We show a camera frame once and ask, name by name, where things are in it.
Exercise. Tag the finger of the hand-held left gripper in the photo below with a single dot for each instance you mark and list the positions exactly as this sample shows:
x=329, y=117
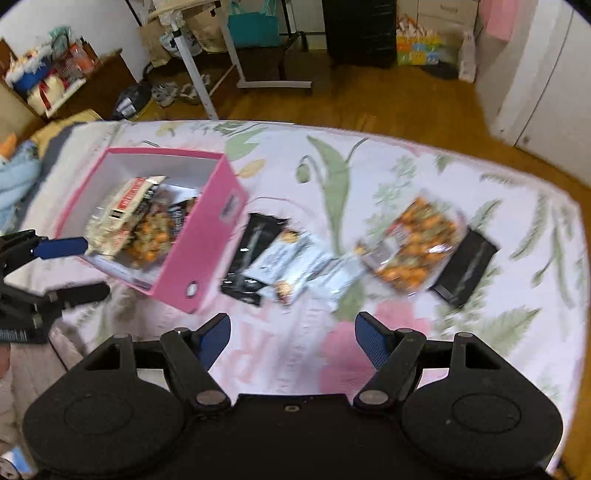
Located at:
x=62, y=247
x=83, y=294

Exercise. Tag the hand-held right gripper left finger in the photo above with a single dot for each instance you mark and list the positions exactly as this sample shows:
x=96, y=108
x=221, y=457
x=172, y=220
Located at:
x=214, y=339

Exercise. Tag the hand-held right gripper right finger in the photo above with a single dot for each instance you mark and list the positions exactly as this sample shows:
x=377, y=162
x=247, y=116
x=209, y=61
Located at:
x=371, y=337

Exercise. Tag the large beige snack packet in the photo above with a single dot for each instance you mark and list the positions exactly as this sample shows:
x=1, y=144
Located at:
x=120, y=217

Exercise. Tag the light blue snack bar packet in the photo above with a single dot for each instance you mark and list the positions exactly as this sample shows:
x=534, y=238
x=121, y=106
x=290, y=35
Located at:
x=287, y=290
x=286, y=261
x=339, y=279

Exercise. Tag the clear bag of orange nuts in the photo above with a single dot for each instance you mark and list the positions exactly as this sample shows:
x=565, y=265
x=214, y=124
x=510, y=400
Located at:
x=154, y=240
x=415, y=244

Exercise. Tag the pink cardboard box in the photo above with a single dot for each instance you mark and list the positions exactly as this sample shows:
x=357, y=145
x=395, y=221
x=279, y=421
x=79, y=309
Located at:
x=203, y=249

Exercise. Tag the black snack packet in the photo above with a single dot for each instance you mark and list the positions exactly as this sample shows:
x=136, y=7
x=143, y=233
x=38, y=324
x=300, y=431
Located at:
x=256, y=249
x=466, y=267

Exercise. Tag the beige fuzzy blanket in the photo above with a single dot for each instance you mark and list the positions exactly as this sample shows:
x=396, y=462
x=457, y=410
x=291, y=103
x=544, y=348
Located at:
x=32, y=374

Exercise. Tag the light blue cloth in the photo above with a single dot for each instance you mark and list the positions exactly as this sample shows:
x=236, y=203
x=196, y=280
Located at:
x=16, y=175

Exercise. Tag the black bag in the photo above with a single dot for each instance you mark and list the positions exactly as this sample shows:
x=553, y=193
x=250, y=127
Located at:
x=133, y=101

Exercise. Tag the pile of toys and gifts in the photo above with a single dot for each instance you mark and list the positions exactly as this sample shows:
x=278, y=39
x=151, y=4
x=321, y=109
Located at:
x=46, y=76

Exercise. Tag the wooden nightstand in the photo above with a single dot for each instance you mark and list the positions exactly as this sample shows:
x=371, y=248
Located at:
x=111, y=78

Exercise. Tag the grey sneakers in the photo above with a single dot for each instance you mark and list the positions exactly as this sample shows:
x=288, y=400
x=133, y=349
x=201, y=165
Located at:
x=178, y=94

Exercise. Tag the wooden overbed table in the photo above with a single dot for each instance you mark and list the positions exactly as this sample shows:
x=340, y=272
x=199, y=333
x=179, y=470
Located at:
x=196, y=69

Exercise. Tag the brown paper bag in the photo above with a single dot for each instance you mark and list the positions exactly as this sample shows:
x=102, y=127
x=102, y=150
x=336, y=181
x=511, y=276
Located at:
x=205, y=27

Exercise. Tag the dark slippers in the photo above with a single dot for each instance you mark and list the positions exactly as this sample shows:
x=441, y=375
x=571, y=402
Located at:
x=441, y=70

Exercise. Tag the teal shopping bag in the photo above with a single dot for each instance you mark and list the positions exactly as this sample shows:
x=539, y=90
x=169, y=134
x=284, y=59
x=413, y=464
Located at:
x=254, y=25

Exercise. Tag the colourful gift bag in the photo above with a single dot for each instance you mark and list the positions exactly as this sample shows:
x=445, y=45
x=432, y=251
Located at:
x=418, y=46

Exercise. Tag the white plastic bag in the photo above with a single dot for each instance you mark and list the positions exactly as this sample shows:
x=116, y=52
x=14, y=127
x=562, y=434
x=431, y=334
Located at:
x=467, y=57

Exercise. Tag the black suitcase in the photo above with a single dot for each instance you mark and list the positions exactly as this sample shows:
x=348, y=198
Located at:
x=360, y=32

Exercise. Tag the white door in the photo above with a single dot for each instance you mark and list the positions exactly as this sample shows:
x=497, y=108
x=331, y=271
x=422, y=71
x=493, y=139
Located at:
x=554, y=92

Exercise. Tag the white wardrobe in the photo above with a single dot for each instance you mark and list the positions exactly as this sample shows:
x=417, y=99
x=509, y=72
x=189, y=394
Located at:
x=457, y=9

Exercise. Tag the pink paper bag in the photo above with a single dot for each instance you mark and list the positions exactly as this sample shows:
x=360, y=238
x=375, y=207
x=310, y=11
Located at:
x=498, y=18

